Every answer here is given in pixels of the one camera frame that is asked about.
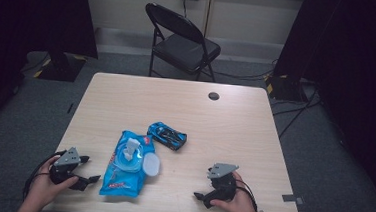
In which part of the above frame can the black stand base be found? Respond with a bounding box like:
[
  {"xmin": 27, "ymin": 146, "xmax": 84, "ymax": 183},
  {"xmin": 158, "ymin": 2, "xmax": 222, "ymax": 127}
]
[
  {"xmin": 264, "ymin": 72, "xmax": 309, "ymax": 102},
  {"xmin": 36, "ymin": 49, "xmax": 87, "ymax": 84}
]

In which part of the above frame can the black folding chair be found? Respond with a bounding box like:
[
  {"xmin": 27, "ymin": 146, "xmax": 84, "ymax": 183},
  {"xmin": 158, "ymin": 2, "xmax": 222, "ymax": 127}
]
[{"xmin": 140, "ymin": 2, "xmax": 225, "ymax": 83}]

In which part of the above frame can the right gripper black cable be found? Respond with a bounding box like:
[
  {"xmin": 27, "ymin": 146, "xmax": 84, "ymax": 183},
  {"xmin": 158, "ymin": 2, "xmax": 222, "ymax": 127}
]
[{"xmin": 233, "ymin": 178, "xmax": 261, "ymax": 212}]

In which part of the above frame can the black floor cable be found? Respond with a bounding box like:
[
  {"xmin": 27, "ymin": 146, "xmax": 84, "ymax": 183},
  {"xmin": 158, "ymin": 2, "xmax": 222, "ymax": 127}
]
[
  {"xmin": 269, "ymin": 83, "xmax": 324, "ymax": 143},
  {"xmin": 207, "ymin": 53, "xmax": 277, "ymax": 83}
]

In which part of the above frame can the person's left hand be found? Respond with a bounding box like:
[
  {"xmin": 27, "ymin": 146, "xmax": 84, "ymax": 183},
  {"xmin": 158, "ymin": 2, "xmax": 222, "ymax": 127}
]
[{"xmin": 27, "ymin": 153, "xmax": 81, "ymax": 211}]

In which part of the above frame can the grey tape strip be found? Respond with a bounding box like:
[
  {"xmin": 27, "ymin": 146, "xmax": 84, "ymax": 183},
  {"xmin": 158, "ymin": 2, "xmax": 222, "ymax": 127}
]
[{"xmin": 281, "ymin": 193, "xmax": 304, "ymax": 206}]

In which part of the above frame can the person's right hand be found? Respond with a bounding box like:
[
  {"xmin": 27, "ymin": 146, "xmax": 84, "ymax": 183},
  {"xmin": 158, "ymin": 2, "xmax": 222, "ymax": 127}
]
[{"xmin": 210, "ymin": 170, "xmax": 259, "ymax": 212}]

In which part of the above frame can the blue toy car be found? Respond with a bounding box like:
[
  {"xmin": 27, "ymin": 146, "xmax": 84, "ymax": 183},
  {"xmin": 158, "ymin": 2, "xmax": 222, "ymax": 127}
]
[{"xmin": 145, "ymin": 120, "xmax": 189, "ymax": 153}]

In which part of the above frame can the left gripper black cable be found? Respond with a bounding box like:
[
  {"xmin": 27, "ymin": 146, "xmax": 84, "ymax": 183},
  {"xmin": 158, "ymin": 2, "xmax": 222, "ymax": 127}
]
[{"xmin": 22, "ymin": 147, "xmax": 69, "ymax": 206}]

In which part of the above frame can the dark curtain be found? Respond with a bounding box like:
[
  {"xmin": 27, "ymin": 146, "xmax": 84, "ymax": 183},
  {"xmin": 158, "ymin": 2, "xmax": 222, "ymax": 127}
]
[
  {"xmin": 0, "ymin": 0, "xmax": 102, "ymax": 147},
  {"xmin": 263, "ymin": 0, "xmax": 376, "ymax": 212}
]

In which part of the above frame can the blue wet wipes pack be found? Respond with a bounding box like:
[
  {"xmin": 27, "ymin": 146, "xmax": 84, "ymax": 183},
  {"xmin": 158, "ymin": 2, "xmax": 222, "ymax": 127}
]
[{"xmin": 99, "ymin": 128, "xmax": 163, "ymax": 200}]

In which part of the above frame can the beige wall conduit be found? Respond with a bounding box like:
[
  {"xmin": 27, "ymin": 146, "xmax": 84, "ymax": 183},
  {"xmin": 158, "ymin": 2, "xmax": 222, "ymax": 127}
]
[{"xmin": 202, "ymin": 0, "xmax": 215, "ymax": 38}]

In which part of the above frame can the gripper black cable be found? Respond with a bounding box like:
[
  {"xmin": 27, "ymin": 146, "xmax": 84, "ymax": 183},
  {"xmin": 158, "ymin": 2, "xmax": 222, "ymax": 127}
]
[
  {"xmin": 22, "ymin": 147, "xmax": 69, "ymax": 206},
  {"xmin": 233, "ymin": 178, "xmax": 261, "ymax": 212}
]

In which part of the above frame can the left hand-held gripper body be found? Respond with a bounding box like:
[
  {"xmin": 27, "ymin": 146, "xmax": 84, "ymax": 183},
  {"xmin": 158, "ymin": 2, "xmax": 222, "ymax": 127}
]
[{"xmin": 49, "ymin": 145, "xmax": 83, "ymax": 187}]

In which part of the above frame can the round table cable hole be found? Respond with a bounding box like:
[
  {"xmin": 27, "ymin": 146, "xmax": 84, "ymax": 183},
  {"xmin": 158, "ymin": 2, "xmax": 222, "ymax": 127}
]
[{"xmin": 207, "ymin": 90, "xmax": 221, "ymax": 102}]

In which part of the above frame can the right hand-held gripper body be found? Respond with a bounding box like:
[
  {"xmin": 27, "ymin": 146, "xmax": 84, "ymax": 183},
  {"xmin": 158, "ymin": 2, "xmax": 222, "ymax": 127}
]
[{"xmin": 205, "ymin": 162, "xmax": 240, "ymax": 203}]

